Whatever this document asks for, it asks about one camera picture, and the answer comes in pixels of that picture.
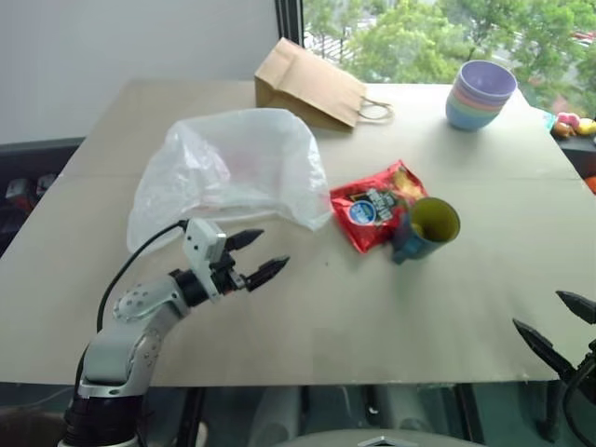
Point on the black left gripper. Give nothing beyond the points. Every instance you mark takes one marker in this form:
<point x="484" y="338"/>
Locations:
<point x="226" y="274"/>

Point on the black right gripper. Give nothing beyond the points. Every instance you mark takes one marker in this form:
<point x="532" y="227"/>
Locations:
<point x="586" y="368"/>

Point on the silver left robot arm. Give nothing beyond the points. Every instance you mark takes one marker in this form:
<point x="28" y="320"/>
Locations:
<point x="122" y="347"/>

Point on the black table leg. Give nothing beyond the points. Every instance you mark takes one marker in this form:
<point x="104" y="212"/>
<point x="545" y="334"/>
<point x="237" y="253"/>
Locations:
<point x="194" y="414"/>
<point x="551" y="412"/>

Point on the clear white plastic bag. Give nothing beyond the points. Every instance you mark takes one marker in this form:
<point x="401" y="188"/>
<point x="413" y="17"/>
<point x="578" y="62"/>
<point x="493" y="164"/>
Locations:
<point x="223" y="172"/>

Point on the red snack chip bag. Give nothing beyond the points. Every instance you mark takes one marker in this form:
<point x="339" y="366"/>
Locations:
<point x="368" y="209"/>

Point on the orange round object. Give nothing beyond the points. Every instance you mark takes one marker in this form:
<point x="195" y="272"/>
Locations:
<point x="591" y="184"/>

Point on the blue mug with yellow inside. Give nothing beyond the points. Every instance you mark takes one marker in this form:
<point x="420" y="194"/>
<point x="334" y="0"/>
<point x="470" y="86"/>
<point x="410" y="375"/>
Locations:
<point x="421" y="233"/>

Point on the pink and yellow plush toys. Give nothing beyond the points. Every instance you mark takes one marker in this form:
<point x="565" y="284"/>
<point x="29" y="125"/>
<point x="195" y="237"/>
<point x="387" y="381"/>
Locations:
<point x="573" y="125"/>

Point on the blue plastic bowl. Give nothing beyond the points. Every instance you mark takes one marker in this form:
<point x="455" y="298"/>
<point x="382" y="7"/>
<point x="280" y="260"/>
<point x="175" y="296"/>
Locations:
<point x="470" y="120"/>

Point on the green plastic bowl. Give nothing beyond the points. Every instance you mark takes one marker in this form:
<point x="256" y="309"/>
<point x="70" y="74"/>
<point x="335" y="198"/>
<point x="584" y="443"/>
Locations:
<point x="454" y="107"/>

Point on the black side shelf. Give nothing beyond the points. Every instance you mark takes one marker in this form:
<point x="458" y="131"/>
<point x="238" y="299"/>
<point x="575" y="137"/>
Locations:
<point x="28" y="163"/>

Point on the pink plastic bowl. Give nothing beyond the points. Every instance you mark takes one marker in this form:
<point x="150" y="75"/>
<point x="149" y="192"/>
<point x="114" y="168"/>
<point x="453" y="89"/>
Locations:
<point x="458" y="93"/>

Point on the purple plastic bowl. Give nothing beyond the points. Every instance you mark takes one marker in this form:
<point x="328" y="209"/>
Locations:
<point x="486" y="81"/>

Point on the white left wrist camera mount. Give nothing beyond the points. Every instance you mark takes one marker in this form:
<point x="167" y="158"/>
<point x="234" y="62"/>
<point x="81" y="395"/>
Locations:
<point x="201" y="242"/>

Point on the black window frame post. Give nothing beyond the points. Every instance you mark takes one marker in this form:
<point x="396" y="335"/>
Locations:
<point x="289" y="21"/>

